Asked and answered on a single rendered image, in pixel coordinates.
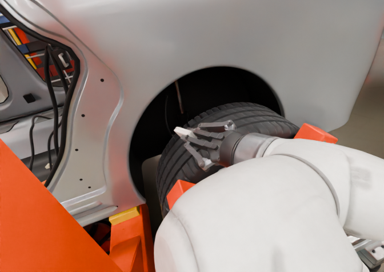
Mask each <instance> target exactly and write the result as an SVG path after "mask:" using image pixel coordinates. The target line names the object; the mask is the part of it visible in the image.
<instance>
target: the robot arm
mask: <svg viewBox="0 0 384 272"><path fill-rule="evenodd" d="M236 128H237V127H236V125H235V124H234V123H233V121H232V120H228V121H225V122H214V123H200V124H199V125H198V127H197V128H194V129H193V128H190V127H188V128H187V129H183V128H180V127H176V128H175V129H174V131H175V132H176V133H177V134H178V135H179V136H180V137H181V139H182V140H183V141H184V142H186V143H185V144H184V147H185V148H186V149H187V150H188V151H189V152H190V153H191V154H192V155H193V156H194V157H195V158H196V159H197V161H198V164H199V167H201V168H202V169H203V170H204V171H205V172H208V171H209V170H210V168H209V167H210V166H212V165H216V166H218V165H222V166H224V167H226V168H225V169H223V170H221V171H219V172H217V173H215V174H213V175H211V176H209V177H207V178H205V179H203V180H202V181H200V182H198V183H197V184H195V185H194V186H193V187H191V188H189V189H188V190H187V191H186V192H185V193H183V194H182V195H181V196H180V197H179V198H178V199H177V201H176V202H175V204H174V205H173V207H172V208H171V210H170V211H169V212H168V214H167V216H165V218H164V220H163V221H162V223H161V225H160V227H159V228H158V231H157V233H156V236H155V244H154V263H155V272H369V270H368V268H367V267H366V266H365V264H364V263H363V262H362V261H361V259H360V257H359V256H358V254H357V253H356V251H355V250H354V248H353V246H352V244H351V242H350V241H349V239H348V237H347V235H346V234H348V235H350V236H353V237H356V238H362V239H369V240H374V241H384V159H381V158H378V157H376V156H373V155H371V154H368V153H365V152H362V151H359V150H356V149H351V148H349V147H344V146H340V145H335V144H332V143H327V142H321V141H315V140H309V139H300V138H298V139H283V138H280V137H272V136H269V135H264V134H259V133H249V134H242V133H238V132H235V129H236ZM217 133H219V134H217ZM197 137H198V138H202V139H204V140H207V141H206V142H205V141H202V140H199V139H197ZM208 141H210V142H208ZM193 146H195V147H198V148H200V149H202V150H205V151H208V154H209V157H210V159H207V158H203V157H202V156H201V155H200V154H198V153H197V152H196V151H195V150H194V149H193Z"/></svg>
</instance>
